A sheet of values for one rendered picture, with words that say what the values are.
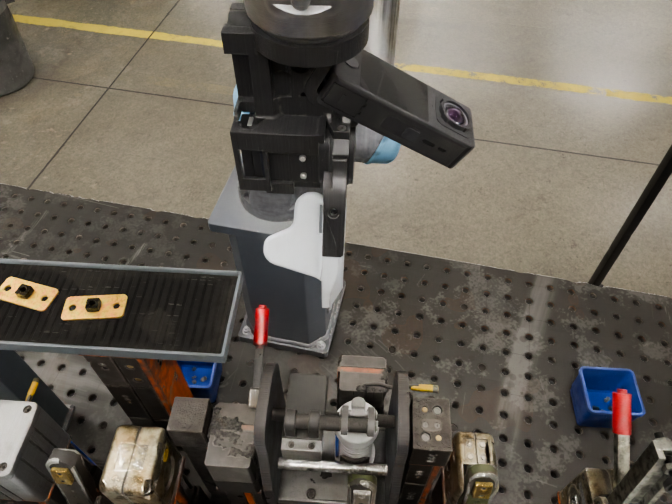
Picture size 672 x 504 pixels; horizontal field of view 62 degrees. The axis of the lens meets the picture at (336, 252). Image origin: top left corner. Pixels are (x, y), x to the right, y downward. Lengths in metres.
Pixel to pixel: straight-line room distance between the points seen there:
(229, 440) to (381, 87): 0.55
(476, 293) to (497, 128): 1.72
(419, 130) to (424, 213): 2.12
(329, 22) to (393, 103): 0.07
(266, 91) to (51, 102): 3.07
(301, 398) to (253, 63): 0.46
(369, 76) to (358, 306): 1.01
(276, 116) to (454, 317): 1.01
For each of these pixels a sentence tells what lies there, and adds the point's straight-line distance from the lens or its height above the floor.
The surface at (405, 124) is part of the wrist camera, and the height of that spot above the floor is 1.58.
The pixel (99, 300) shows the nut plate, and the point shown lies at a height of 1.17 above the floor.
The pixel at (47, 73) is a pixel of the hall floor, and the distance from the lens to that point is 3.66.
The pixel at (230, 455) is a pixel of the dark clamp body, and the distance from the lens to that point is 0.78.
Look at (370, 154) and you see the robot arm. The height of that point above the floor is 1.25.
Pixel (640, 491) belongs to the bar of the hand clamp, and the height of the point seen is 1.12.
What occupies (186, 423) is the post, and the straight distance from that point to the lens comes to 0.79.
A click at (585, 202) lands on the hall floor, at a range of 2.75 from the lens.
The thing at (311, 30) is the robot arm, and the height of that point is 1.65.
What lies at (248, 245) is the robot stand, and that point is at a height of 1.04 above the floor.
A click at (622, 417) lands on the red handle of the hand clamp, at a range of 0.81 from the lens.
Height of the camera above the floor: 1.81
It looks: 51 degrees down
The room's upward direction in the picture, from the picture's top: straight up
